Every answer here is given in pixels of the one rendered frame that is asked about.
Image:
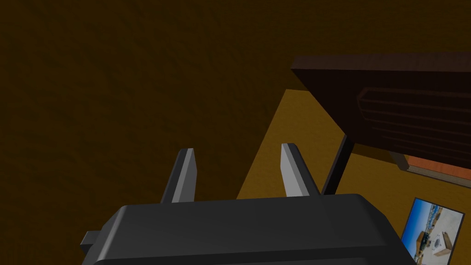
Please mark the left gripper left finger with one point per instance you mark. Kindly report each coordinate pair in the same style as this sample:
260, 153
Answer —
183, 179

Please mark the dark brown wooden door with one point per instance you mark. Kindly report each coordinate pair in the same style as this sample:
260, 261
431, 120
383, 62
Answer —
404, 106

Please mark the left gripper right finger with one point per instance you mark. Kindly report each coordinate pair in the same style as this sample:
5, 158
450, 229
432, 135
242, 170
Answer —
295, 173

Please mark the framed blue landscape picture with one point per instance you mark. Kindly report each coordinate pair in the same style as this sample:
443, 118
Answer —
432, 233

